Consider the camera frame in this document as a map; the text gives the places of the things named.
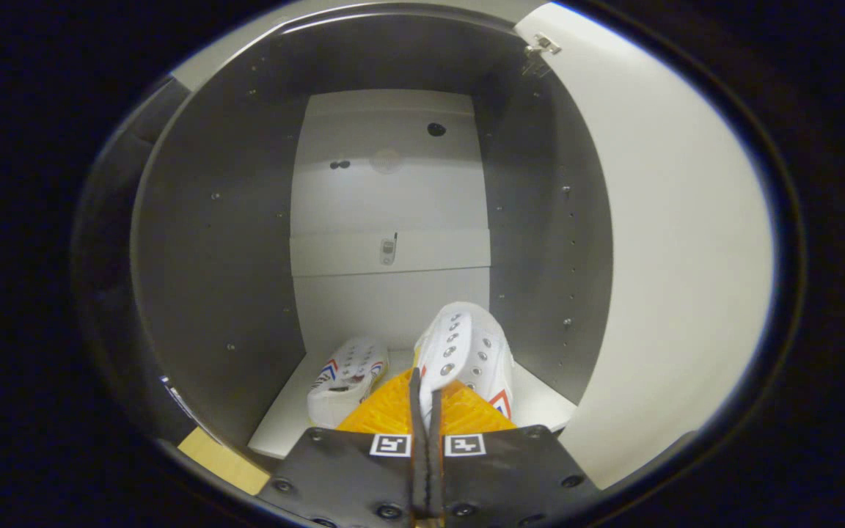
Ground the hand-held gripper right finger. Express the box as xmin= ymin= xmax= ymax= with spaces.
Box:
xmin=430 ymin=381 xmax=603 ymax=528

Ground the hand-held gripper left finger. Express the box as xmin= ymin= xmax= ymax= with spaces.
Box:
xmin=257 ymin=369 xmax=429 ymax=528

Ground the white canvas shoe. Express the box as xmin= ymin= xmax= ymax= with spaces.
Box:
xmin=307 ymin=337 xmax=389 ymax=430
xmin=414 ymin=301 xmax=516 ymax=432

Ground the grey shoe cabinet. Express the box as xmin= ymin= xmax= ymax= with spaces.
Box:
xmin=129 ymin=4 xmax=614 ymax=470

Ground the beige shoe cabinet door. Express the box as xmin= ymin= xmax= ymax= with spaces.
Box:
xmin=514 ymin=2 xmax=775 ymax=491

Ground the metal door hinge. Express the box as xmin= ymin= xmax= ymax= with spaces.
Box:
xmin=522 ymin=33 xmax=563 ymax=76

